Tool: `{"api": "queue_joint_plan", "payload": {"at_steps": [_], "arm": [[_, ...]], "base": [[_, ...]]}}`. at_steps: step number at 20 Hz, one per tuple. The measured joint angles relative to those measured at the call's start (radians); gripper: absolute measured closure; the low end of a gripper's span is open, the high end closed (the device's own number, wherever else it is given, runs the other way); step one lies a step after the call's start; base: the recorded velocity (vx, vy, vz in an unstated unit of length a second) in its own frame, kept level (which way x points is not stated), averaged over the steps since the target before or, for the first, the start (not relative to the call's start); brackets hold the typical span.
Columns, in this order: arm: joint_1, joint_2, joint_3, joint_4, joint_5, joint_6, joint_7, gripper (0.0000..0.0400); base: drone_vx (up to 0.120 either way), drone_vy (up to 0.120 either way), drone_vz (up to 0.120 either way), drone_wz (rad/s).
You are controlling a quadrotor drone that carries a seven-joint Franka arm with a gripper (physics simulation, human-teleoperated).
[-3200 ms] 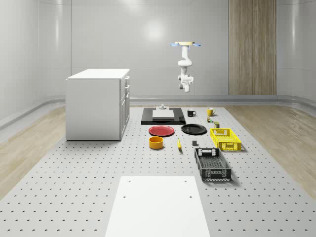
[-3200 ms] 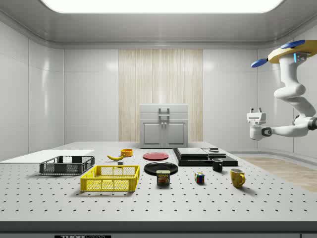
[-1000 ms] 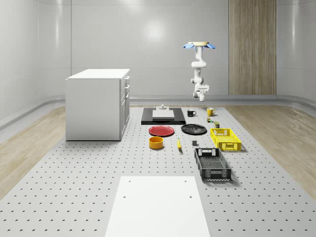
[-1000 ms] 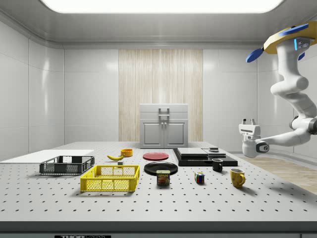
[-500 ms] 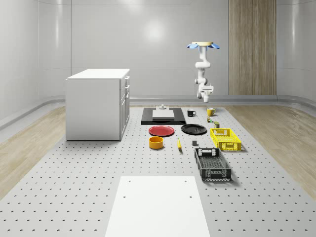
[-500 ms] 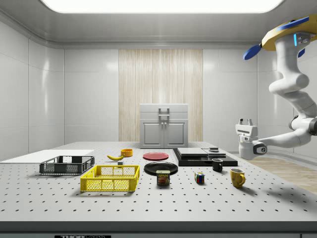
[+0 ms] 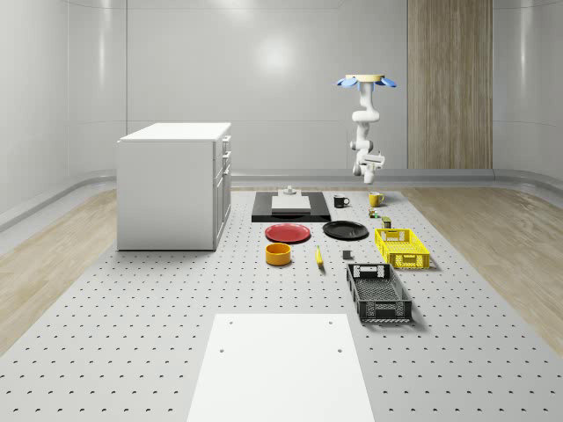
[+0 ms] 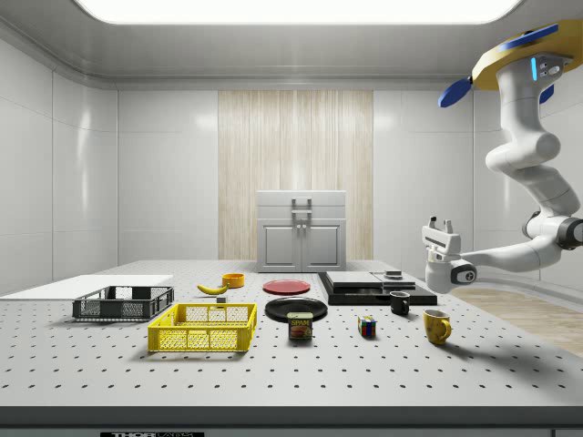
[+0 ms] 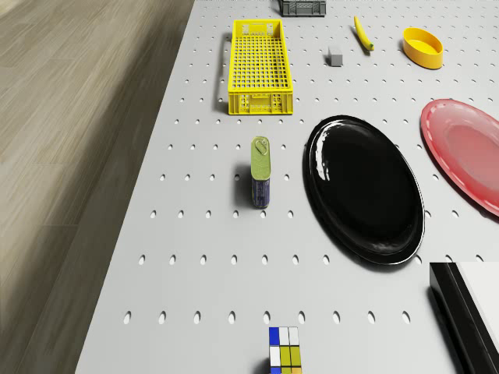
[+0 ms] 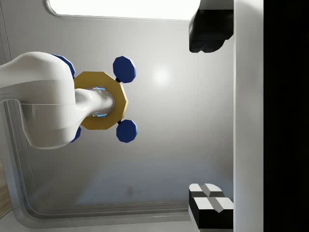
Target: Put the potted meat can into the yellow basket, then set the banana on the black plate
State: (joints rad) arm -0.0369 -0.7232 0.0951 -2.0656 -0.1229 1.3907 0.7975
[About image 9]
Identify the yellow bowl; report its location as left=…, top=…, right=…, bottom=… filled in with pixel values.
left=402, top=26, right=444, bottom=71

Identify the dark grey basket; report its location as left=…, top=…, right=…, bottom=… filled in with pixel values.
left=275, top=0, right=327, bottom=18

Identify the puzzle cube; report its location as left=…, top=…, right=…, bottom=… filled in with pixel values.
left=267, top=326, right=303, bottom=374

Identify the banana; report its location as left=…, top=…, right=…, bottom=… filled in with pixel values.
left=353, top=15, right=376, bottom=52

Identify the black plate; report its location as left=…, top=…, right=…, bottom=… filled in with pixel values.
left=303, top=115, right=426, bottom=266

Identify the yellow basket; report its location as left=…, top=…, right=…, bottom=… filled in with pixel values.
left=227, top=18, right=295, bottom=116

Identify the flat-sided can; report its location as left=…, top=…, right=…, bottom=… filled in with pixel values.
left=250, top=136, right=272, bottom=209

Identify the black stove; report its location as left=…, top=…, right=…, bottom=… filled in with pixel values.
left=429, top=261, right=499, bottom=374

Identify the red plate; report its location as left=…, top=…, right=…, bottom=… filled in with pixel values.
left=419, top=98, right=499, bottom=217

